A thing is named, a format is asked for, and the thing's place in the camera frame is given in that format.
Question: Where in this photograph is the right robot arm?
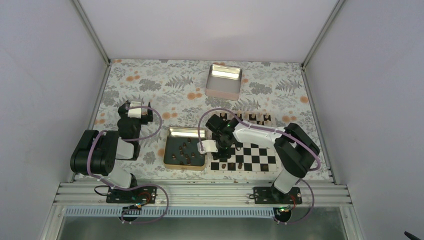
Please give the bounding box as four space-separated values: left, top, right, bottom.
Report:
197 114 321 204

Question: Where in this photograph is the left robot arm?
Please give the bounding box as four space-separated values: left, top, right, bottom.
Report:
70 100 154 203

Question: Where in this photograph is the gold tin tray with pieces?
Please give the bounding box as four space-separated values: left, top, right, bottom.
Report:
163 126 207 171

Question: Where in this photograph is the black white chessboard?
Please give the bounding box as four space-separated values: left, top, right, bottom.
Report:
207 111 282 175

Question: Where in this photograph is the empty silver pink tin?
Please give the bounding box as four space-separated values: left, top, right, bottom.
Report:
205 64 243 101

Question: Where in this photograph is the floral patterned table mat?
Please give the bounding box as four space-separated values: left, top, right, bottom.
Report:
94 59 320 181

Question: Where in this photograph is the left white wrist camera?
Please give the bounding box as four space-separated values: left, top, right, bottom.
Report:
127 101 142 119

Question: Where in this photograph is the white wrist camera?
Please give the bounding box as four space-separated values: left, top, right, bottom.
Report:
197 139 219 155
127 101 142 119

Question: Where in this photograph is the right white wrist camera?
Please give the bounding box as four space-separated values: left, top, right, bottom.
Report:
197 139 219 155

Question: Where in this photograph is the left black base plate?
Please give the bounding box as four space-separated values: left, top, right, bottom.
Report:
105 186 157 205

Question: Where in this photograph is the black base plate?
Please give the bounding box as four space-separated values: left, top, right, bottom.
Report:
248 186 303 205
105 186 157 205

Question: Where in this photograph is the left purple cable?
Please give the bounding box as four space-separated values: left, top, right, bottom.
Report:
86 105 170 225

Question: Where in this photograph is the purple cable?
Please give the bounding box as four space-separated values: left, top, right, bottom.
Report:
86 105 170 225
197 107 322 225

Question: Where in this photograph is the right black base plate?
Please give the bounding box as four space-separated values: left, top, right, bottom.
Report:
248 186 303 205

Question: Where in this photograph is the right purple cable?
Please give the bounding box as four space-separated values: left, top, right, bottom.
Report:
197 107 322 225

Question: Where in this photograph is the aluminium front rail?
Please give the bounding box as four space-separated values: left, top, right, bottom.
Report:
53 181 353 207

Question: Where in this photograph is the left aluminium corner post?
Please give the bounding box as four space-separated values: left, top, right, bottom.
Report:
70 0 111 65

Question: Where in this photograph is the aluminium corner post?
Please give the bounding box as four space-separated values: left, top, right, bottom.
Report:
301 0 346 71
70 0 111 65

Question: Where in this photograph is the right aluminium corner post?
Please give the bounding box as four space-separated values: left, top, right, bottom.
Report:
301 0 346 71

